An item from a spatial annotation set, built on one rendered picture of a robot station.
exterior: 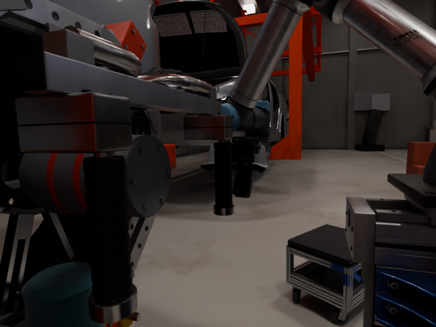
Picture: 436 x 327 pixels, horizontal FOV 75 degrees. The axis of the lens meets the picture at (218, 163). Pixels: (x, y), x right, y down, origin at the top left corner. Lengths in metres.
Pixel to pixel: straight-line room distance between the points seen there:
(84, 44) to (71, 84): 0.04
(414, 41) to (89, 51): 0.64
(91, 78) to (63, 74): 0.03
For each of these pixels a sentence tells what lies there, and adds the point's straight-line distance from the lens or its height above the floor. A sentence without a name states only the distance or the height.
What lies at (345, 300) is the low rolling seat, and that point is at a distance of 1.55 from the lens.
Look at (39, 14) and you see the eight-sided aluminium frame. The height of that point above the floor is 1.09.
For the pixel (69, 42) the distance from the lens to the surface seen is 0.29.
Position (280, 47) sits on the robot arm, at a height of 1.11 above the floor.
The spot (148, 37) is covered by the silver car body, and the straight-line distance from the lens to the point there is 1.47.
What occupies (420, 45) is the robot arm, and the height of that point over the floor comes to 1.08.
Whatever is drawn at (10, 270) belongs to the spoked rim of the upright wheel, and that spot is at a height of 0.69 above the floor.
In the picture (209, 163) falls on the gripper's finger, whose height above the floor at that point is 0.84.
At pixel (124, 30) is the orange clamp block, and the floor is 1.13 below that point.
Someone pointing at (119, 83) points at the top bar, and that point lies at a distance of 0.33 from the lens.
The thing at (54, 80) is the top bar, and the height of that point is 0.96.
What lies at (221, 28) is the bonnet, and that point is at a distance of 3.88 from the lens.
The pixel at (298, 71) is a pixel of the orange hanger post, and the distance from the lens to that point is 4.11.
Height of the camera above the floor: 0.91
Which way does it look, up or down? 6 degrees down
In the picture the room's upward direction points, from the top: 1 degrees counter-clockwise
